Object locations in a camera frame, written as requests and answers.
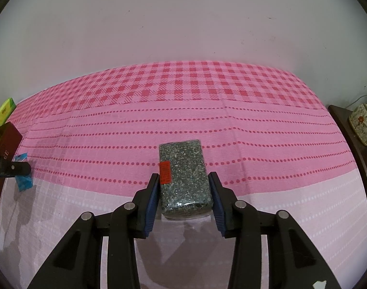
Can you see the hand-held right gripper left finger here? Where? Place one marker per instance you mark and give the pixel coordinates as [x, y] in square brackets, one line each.
[150, 210]

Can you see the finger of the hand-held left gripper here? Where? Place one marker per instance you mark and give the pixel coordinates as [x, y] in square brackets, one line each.
[15, 169]

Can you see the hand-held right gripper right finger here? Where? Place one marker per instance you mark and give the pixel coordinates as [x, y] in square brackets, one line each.
[219, 210]

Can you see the blue candy packet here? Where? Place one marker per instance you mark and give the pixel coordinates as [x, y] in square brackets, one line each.
[24, 183]

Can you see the red tin box gold inside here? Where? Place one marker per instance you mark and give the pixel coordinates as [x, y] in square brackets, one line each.
[6, 141]

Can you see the grey speckled snack block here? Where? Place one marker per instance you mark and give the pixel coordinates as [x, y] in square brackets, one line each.
[186, 174]

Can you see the green tissue pack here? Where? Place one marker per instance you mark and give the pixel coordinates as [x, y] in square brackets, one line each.
[4, 111]

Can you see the pink checkered tablecloth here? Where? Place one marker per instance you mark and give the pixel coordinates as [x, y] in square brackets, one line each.
[201, 102]

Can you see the dark wooden side table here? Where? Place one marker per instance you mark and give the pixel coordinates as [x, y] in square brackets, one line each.
[343, 120]

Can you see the floral patterned box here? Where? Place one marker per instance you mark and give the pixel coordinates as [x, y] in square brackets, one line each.
[362, 123]

